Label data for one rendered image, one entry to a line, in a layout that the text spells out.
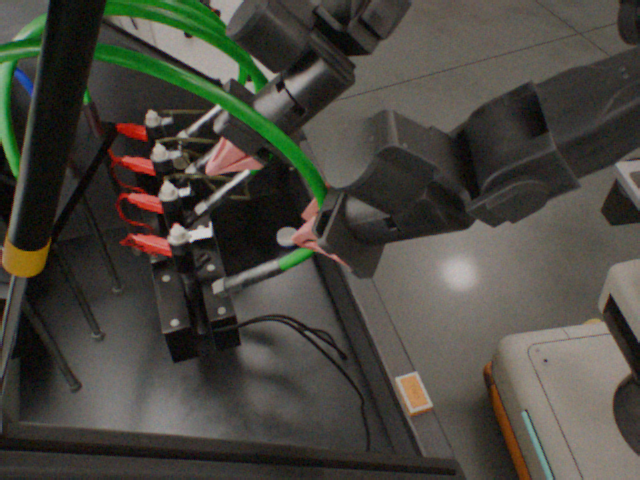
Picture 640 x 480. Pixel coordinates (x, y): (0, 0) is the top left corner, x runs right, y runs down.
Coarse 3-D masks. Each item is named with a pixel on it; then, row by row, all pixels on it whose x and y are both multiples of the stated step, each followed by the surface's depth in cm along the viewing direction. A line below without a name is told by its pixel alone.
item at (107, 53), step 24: (0, 48) 50; (24, 48) 50; (96, 48) 49; (120, 48) 50; (144, 72) 50; (168, 72) 50; (216, 96) 52; (264, 120) 54; (288, 144) 55; (312, 168) 57; (312, 240) 65; (288, 264) 67
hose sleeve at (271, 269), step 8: (264, 264) 69; (272, 264) 68; (240, 272) 71; (248, 272) 70; (256, 272) 69; (264, 272) 68; (272, 272) 68; (280, 272) 68; (232, 280) 71; (240, 280) 70; (248, 280) 70; (256, 280) 69; (264, 280) 70; (232, 288) 71; (240, 288) 71
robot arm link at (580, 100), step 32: (608, 64) 43; (512, 96) 46; (544, 96) 44; (576, 96) 43; (608, 96) 41; (480, 128) 47; (512, 128) 45; (544, 128) 46; (576, 128) 42; (608, 128) 42; (480, 160) 46; (512, 160) 44; (544, 160) 43; (576, 160) 44; (608, 160) 44; (480, 192) 46
